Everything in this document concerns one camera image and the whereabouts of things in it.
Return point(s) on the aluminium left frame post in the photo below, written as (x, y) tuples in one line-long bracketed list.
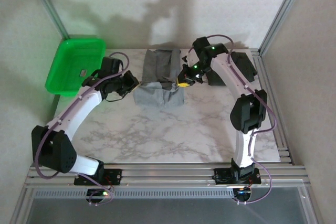
[(46, 3)]

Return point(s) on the aluminium frame post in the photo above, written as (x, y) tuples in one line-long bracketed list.
[(283, 11), (46, 3)]

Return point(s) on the folded dark charcoal shirt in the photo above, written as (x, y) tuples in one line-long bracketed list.
[(245, 66)]

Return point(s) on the aluminium side rail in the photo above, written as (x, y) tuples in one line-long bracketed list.
[(283, 145)]

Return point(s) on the black controller board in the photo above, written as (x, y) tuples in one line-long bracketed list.
[(242, 195), (98, 195)]

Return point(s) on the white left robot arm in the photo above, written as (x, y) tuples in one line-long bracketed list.
[(78, 113)]

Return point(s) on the small grey label tag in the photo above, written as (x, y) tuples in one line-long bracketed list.
[(83, 73)]

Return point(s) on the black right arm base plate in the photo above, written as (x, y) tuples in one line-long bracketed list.
[(220, 178)]

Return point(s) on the clear acrylic panel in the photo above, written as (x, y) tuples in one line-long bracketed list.
[(168, 212)]

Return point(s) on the aluminium right frame post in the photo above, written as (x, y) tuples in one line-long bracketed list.
[(283, 11)]

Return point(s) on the aluminium frame rails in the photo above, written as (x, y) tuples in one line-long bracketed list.
[(168, 174)]

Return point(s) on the green plastic basket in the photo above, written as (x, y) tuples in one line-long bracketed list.
[(68, 58)]

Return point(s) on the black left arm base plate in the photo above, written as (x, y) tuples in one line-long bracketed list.
[(113, 176)]

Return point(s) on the grey long sleeve shirt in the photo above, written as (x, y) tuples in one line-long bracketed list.
[(155, 95)]

